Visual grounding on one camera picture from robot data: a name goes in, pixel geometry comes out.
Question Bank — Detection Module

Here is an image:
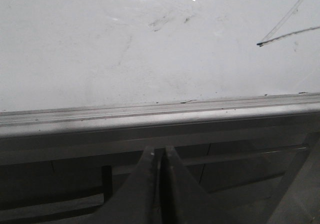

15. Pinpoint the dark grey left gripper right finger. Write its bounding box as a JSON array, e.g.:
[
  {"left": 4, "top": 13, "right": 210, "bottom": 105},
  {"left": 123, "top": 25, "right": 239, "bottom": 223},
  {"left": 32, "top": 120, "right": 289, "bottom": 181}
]
[{"left": 159, "top": 146, "right": 238, "bottom": 224}]

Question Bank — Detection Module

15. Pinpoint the white glossy whiteboard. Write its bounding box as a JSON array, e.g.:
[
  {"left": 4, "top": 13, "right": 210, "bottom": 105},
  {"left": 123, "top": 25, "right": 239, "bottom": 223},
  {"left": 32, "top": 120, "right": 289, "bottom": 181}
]
[{"left": 0, "top": 0, "right": 320, "bottom": 112}]

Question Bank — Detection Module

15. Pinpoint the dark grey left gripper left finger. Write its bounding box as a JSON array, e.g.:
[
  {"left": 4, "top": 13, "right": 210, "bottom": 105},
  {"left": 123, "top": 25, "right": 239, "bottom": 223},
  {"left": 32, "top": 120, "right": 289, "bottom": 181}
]
[{"left": 102, "top": 147, "right": 158, "bottom": 224}]

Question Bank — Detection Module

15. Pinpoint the grey aluminium whiteboard tray rail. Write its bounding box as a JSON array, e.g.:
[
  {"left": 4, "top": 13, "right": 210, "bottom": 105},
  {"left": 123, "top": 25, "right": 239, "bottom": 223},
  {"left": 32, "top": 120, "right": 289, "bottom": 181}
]
[{"left": 0, "top": 93, "right": 320, "bottom": 138}]

